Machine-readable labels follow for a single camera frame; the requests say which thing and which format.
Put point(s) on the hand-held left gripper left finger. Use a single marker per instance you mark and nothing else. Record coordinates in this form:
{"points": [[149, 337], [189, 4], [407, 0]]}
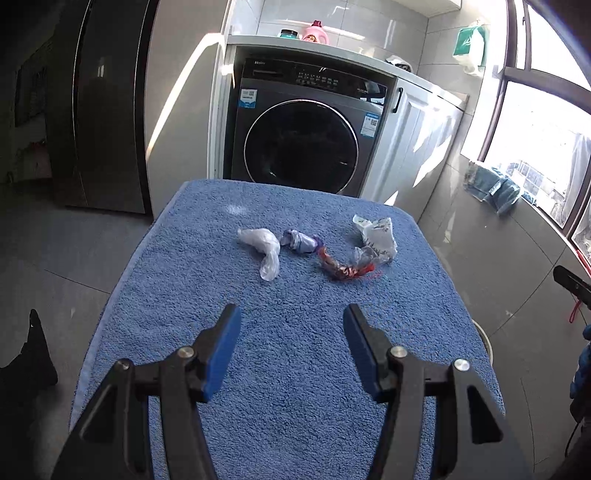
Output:
{"points": [[221, 353]]}

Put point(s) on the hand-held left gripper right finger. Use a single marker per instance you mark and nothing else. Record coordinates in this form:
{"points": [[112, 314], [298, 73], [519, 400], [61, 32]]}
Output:
{"points": [[362, 353]]}

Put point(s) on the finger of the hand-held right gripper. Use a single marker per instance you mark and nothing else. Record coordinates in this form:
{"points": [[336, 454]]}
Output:
{"points": [[575, 287]]}

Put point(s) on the clear red printed wrapper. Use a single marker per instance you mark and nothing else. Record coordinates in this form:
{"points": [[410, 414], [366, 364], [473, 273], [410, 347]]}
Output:
{"points": [[344, 270]]}

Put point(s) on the white round trash bin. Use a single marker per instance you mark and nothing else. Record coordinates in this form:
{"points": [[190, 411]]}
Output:
{"points": [[487, 344]]}

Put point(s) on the white plastic bag wad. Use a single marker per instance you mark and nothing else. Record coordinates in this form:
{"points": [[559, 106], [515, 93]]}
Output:
{"points": [[265, 247]]}

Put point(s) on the white wrapper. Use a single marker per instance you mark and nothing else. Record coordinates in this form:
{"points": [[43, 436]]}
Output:
{"points": [[381, 235]]}

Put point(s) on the purple wrapper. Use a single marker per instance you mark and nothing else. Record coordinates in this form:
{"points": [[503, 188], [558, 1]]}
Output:
{"points": [[300, 241]]}

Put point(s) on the person's right forearm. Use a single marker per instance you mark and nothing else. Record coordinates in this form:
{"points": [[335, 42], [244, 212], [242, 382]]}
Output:
{"points": [[582, 364]]}

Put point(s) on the blue towel-covered table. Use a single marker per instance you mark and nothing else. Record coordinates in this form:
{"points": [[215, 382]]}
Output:
{"points": [[286, 295]]}

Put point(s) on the blue hanging towel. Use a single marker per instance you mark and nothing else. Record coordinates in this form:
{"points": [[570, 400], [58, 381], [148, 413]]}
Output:
{"points": [[498, 189]]}

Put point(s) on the dark cloth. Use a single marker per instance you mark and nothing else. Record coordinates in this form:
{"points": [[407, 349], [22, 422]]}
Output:
{"points": [[32, 364]]}

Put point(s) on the white base cabinet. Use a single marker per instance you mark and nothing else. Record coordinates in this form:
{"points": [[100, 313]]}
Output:
{"points": [[415, 147]]}

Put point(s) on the grey front-load washing machine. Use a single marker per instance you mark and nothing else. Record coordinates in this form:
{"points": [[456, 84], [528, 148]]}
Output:
{"points": [[300, 147]]}

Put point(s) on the dark grey refrigerator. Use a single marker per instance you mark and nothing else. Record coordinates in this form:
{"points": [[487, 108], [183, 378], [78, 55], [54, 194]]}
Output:
{"points": [[111, 115]]}

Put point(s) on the green and white bag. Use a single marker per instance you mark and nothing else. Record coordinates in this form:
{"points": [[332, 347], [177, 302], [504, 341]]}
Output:
{"points": [[468, 44]]}

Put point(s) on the crumpled cloth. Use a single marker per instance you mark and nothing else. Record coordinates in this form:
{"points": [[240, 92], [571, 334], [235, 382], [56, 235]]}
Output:
{"points": [[398, 63]]}

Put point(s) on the white countertop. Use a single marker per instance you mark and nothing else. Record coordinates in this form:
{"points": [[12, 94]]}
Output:
{"points": [[351, 51]]}

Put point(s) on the pink detergent bottle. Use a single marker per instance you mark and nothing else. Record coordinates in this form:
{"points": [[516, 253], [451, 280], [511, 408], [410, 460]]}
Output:
{"points": [[315, 33]]}

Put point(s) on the teal jar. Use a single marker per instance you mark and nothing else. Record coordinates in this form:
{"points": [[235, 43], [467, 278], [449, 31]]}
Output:
{"points": [[288, 33]]}

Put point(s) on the brown window frame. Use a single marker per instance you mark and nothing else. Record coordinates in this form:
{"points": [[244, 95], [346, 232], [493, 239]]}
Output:
{"points": [[501, 101]]}

